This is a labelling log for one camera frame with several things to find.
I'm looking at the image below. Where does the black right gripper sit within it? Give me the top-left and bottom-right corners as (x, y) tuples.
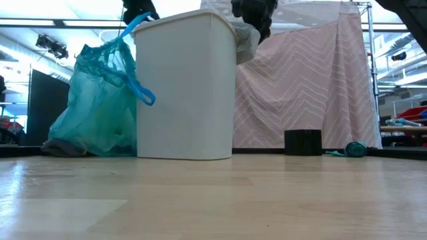
(230, 0), (279, 45)

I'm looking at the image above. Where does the grey plastic bag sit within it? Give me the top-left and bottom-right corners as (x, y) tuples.
(230, 19), (262, 66)

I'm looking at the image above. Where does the white plastic trash bin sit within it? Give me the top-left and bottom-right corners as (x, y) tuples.
(133, 8), (240, 161)

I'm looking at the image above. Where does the teal drawstring trash bag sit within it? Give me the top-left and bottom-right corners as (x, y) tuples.
(47, 11), (157, 158)

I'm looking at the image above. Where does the teal trash bag packet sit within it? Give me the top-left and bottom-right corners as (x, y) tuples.
(325, 141), (368, 158)

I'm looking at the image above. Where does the pink chevron cloth cover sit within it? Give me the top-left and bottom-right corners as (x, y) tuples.
(199, 0), (383, 149)

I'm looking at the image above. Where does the black ceiling spotlight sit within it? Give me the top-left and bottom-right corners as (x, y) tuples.
(35, 34), (69, 60)

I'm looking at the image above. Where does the black partition panel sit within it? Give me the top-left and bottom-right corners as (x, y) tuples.
(25, 69), (71, 147)

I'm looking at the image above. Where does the grey yellow work glove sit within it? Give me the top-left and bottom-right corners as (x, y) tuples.
(41, 138), (87, 157)

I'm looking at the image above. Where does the light blue rolled bundle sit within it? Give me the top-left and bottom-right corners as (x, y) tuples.
(384, 118), (424, 128)

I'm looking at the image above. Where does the red storage bin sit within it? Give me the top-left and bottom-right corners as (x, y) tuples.
(396, 105), (427, 122)

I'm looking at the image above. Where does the wooden background table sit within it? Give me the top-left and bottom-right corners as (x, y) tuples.
(380, 125), (427, 147)

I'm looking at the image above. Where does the grey duct tape roll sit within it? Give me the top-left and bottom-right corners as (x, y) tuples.
(284, 129), (323, 157)

